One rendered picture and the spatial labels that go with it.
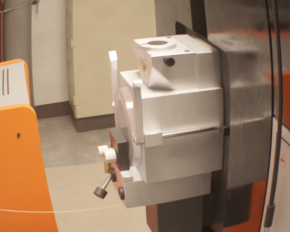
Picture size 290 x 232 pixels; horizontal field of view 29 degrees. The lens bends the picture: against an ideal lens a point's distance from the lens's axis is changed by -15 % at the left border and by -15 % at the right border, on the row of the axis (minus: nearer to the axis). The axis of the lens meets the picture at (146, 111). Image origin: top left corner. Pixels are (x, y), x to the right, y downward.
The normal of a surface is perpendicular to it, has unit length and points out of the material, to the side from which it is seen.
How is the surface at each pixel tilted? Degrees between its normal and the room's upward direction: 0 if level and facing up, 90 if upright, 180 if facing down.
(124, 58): 90
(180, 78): 90
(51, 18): 90
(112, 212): 0
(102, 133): 0
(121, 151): 90
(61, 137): 0
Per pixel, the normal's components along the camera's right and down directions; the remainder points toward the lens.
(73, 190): -0.05, -0.94
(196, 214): 0.25, 0.32
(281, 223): -0.97, 0.13
